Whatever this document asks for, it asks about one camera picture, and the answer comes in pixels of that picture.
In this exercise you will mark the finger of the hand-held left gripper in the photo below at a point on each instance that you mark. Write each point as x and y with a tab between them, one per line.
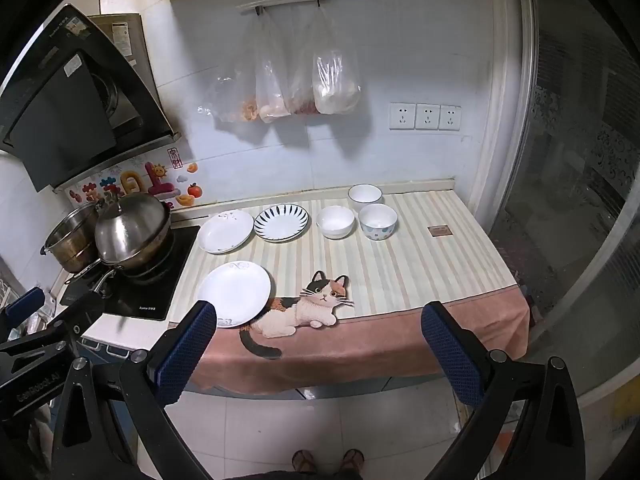
80	316
22	306

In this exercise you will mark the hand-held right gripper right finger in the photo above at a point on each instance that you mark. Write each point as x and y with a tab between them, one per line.
451	355

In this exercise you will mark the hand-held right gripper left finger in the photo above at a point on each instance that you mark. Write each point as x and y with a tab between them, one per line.
186	350

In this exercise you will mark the white deep plate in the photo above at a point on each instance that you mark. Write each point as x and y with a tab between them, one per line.
225	232

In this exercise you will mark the white bowl with blue dots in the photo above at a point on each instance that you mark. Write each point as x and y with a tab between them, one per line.
378	221

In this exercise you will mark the blue leaf pattern plate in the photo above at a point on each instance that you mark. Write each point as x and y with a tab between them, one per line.
281	222

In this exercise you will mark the plain white bowl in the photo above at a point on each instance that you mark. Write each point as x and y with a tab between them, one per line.
335	221

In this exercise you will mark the white bowl thin dark rim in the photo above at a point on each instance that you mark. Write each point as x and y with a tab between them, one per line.
365	196

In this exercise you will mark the black induction cooktop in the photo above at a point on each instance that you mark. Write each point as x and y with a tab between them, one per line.
145	301

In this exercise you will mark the stainless steel pot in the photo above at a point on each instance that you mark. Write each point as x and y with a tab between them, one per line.
70	246

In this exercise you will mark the black wok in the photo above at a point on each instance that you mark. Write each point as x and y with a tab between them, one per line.
150	267

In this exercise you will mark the striped cat print tablecloth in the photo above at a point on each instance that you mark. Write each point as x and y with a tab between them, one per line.
400	272

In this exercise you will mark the stainless steel wok lid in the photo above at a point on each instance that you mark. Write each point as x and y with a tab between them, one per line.
131	230

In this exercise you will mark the brown leather tag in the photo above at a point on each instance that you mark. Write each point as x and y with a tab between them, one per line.
439	230

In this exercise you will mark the person's right foot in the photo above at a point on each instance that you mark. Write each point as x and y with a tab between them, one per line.
352	461

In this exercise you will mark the person's foot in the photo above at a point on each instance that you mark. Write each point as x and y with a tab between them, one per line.
352	461
304	461

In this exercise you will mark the person's left foot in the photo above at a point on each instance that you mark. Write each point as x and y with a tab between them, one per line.
304	461

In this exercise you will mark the black range hood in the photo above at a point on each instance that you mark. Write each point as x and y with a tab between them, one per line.
60	110

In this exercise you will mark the patterned glass sliding door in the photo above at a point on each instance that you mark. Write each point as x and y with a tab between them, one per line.
575	185

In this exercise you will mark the clear plastic bag orange contents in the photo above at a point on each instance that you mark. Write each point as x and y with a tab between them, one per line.
232	95

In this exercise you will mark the clear plastic bag pale contents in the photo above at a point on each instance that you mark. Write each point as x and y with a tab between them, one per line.
270	90

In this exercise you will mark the stainless steel chimney cover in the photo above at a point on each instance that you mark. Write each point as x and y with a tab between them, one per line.
127	40

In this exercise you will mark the clear plastic bag red contents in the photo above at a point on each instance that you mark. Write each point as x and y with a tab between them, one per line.
302	95

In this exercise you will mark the clear plastic bag white contents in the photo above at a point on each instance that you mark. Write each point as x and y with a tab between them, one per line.
336	82

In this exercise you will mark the colourful wall sticker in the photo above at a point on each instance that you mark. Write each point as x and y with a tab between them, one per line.
150	180

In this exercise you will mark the white door frame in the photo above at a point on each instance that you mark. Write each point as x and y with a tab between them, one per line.
500	135

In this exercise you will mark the white wall socket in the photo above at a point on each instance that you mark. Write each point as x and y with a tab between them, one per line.
427	117
450	117
402	116

